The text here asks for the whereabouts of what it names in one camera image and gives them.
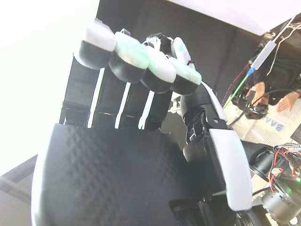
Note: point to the person's hand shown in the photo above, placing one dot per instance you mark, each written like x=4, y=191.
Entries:
x=288, y=101

